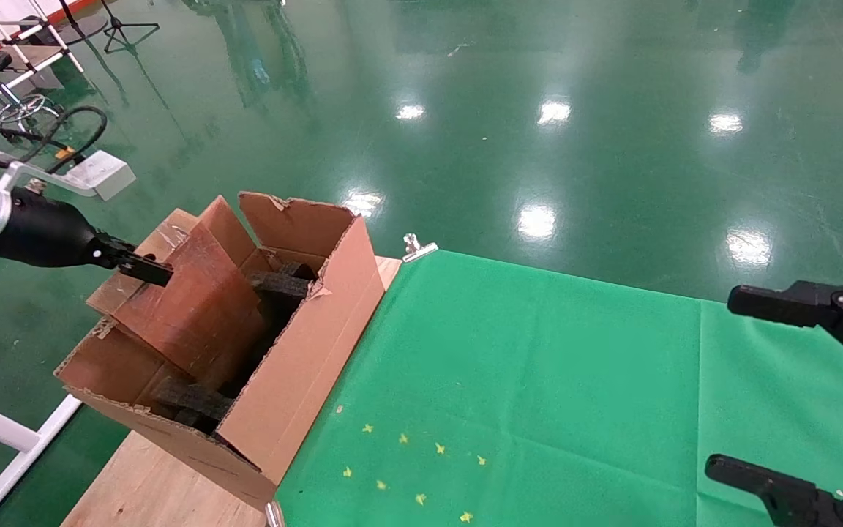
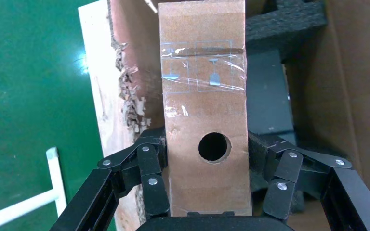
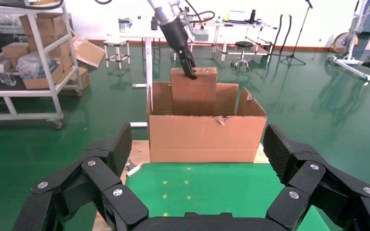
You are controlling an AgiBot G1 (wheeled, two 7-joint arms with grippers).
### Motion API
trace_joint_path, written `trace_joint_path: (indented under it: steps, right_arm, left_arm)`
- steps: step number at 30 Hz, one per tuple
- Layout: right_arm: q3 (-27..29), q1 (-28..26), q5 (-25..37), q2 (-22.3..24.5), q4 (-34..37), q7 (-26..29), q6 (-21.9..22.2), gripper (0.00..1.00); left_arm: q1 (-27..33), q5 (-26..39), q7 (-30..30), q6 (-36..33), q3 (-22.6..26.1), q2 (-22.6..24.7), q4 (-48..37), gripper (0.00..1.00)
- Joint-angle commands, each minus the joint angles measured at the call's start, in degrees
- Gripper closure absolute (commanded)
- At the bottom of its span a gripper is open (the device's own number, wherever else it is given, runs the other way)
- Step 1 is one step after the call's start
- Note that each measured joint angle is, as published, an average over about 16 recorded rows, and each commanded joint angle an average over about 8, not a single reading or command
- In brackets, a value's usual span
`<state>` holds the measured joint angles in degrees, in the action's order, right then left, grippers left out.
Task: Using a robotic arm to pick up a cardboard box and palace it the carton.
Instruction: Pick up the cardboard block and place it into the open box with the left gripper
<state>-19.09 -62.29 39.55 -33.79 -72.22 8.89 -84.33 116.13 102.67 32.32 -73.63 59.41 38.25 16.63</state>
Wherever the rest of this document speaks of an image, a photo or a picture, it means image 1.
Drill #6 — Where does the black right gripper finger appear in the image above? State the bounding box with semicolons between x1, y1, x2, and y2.
727;278;843;383
705;454;843;527

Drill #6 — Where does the large open cardboard carton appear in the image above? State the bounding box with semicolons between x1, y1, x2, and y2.
54;192;387;511

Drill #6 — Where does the black round-base stand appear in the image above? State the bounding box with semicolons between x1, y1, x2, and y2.
19;0;109;46

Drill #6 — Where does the black tripod stand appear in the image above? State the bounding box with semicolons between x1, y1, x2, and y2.
100;0;160;56

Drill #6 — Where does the black foam insert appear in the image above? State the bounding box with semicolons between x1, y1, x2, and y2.
246;261;318;345
147;377;236;434

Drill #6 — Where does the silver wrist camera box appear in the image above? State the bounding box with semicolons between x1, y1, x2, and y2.
0;150;137;202

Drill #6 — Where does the green table cloth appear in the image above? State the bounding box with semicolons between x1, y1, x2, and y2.
275;249;843;527

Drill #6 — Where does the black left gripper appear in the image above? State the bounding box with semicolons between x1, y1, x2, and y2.
0;187;174;287

